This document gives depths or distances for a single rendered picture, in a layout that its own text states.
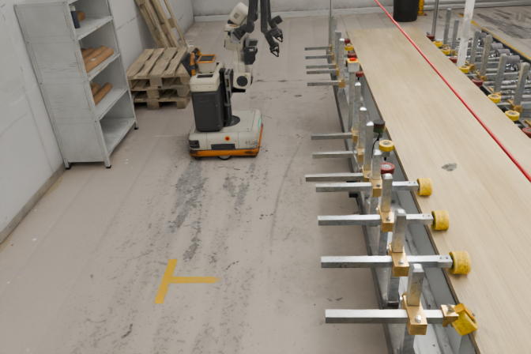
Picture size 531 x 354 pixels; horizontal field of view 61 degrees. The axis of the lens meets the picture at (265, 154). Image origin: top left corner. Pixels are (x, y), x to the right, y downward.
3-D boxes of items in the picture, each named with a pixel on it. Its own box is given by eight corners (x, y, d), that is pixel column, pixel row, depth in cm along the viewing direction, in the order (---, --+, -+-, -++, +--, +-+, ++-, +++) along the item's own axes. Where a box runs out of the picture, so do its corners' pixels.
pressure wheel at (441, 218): (434, 211, 179) (429, 209, 187) (435, 231, 179) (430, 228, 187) (450, 210, 179) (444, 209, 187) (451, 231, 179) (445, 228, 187)
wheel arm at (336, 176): (305, 183, 235) (305, 176, 233) (305, 179, 238) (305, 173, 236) (389, 181, 232) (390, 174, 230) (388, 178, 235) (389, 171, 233)
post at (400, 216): (387, 311, 178) (397, 214, 155) (386, 304, 181) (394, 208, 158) (396, 311, 178) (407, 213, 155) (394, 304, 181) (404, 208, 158)
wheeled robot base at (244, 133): (190, 159, 431) (186, 136, 419) (201, 130, 486) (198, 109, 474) (259, 157, 425) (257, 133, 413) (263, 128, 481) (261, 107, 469)
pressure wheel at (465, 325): (466, 341, 139) (452, 327, 137) (458, 320, 146) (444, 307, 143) (483, 332, 137) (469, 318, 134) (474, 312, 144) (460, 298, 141)
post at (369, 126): (362, 203, 244) (366, 123, 221) (361, 199, 247) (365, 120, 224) (368, 203, 244) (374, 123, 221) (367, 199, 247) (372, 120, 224)
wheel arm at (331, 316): (325, 323, 143) (325, 317, 141) (325, 316, 145) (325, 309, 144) (442, 324, 140) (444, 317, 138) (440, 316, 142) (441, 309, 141)
